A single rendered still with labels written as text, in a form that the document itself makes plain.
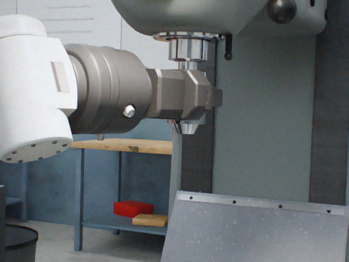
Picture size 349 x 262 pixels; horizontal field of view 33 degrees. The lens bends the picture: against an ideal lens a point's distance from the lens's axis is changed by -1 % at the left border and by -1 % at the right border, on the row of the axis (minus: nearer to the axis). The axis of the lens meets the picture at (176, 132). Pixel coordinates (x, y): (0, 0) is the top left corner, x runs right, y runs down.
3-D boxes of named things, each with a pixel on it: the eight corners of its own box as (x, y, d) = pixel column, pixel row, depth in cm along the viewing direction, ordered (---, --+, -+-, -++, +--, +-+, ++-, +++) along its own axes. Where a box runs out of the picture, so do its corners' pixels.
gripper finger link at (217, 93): (216, 110, 71) (183, 109, 66) (217, 83, 71) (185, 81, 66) (227, 111, 70) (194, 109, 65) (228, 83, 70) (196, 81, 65)
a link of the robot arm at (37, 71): (107, 29, 57) (5, 12, 48) (136, 132, 55) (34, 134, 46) (41, 77, 64) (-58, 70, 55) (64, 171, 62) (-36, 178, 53)
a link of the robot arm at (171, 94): (214, 53, 63) (136, 41, 54) (210, 142, 64) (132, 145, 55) (131, 55, 72) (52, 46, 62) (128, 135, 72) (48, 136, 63)
